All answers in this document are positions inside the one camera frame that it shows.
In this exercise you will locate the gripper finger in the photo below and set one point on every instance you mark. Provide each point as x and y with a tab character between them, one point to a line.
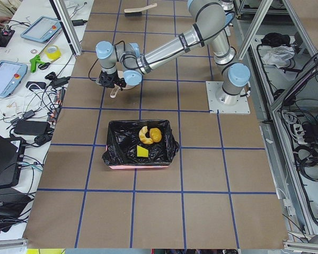
120	82

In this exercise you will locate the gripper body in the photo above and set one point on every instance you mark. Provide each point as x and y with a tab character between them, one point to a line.
118	80

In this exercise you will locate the beige plastic dustpan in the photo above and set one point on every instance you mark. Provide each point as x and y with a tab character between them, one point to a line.
116	88

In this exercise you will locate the beige curved foam piece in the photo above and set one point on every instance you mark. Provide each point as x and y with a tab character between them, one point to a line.
143	138

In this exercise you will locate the beige hand brush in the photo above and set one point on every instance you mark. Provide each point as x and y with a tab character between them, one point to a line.
139	10

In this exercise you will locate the green yellow sponge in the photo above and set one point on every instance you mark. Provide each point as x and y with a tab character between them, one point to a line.
142	152

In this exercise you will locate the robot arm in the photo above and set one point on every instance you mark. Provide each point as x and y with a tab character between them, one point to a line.
124	65

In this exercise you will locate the bin with black bag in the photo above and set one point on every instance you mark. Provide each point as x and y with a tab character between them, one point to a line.
123	138

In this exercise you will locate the black power strip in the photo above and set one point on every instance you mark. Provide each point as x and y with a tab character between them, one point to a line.
56	106

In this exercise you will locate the yellow tape roll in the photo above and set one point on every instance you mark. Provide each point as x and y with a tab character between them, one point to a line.
53	52

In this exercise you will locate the black scissors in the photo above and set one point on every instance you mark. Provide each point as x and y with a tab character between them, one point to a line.
44	65

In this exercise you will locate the upper teach pendant tablet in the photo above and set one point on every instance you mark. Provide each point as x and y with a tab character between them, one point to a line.
42	29

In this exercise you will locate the teach pendant tablet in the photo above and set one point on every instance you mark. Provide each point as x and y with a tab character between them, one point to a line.
11	74
42	29

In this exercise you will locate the black power adapter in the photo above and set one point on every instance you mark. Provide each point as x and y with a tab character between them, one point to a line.
31	128

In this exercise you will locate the lower teach pendant tablet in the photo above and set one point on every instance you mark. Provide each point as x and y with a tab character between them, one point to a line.
11	74

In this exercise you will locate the black laptop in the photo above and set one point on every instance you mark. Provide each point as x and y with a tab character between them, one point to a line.
11	154

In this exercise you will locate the brown paper table cover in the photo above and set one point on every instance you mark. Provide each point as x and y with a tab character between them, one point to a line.
217	192

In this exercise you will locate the white crumpled cloth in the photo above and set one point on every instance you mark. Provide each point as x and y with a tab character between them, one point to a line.
279	56

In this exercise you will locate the green handled grabber tool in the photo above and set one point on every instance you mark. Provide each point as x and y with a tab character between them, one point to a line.
34	61

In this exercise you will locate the aluminium frame post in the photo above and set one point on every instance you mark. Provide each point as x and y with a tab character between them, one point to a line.
62	15

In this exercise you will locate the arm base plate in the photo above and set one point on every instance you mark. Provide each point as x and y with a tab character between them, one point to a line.
221	103

